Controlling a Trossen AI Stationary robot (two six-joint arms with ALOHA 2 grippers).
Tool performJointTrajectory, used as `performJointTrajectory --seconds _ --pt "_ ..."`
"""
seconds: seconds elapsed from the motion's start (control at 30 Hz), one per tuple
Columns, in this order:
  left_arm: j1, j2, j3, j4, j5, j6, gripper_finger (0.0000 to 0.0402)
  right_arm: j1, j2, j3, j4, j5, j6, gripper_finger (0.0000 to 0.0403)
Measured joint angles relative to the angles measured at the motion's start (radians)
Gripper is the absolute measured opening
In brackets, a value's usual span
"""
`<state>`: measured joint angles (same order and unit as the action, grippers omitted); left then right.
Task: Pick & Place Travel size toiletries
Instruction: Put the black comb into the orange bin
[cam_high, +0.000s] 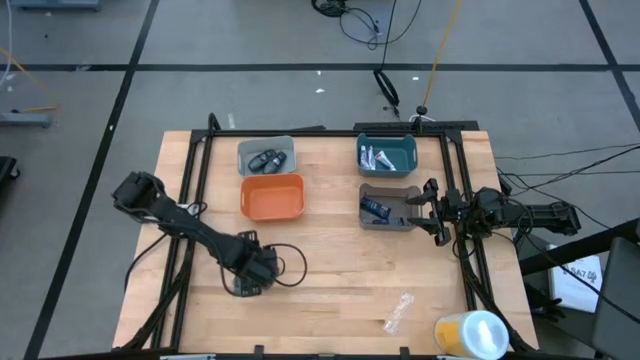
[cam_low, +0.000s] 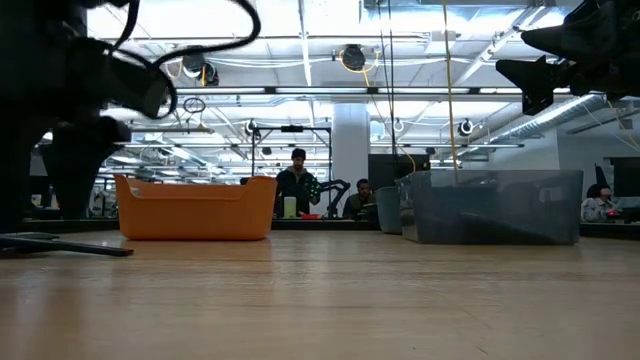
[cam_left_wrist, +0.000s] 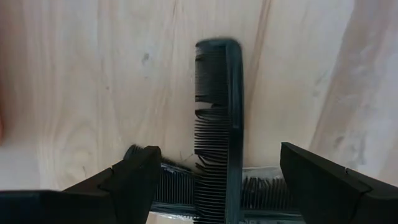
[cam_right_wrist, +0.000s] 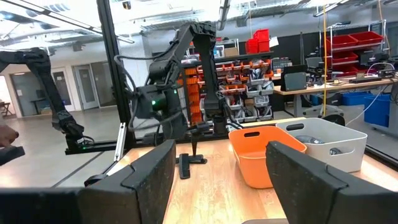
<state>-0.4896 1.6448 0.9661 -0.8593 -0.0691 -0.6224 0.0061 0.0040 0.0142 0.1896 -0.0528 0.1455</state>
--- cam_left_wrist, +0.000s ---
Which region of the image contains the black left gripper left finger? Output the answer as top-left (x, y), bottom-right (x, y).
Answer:
top-left (0, 145), bottom-right (163, 224)

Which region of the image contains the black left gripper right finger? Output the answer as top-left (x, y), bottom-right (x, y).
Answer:
top-left (279, 141), bottom-right (398, 224)

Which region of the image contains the black plastic comb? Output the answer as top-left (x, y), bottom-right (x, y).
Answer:
top-left (193, 37), bottom-right (245, 224)
top-left (123, 144), bottom-right (304, 219)

